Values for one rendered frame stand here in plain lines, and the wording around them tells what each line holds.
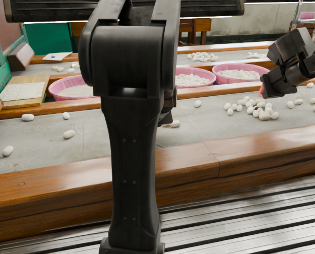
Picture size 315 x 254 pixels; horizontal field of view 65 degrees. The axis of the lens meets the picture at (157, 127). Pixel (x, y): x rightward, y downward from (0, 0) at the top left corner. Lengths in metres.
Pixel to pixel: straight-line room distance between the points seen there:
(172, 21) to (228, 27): 6.23
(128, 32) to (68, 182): 0.38
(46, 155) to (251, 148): 0.51
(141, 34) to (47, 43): 3.24
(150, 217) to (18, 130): 0.61
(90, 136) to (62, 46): 2.77
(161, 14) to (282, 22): 6.97
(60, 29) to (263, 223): 3.15
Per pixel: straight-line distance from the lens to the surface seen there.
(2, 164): 0.71
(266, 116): 0.86
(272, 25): 7.08
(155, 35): 0.24
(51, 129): 0.81
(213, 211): 0.61
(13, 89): 1.08
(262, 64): 1.50
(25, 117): 0.89
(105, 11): 0.29
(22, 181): 0.59
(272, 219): 0.63
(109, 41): 0.25
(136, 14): 0.34
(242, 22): 6.63
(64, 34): 3.43
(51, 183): 0.56
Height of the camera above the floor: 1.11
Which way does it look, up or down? 29 degrees down
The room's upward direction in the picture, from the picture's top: straight up
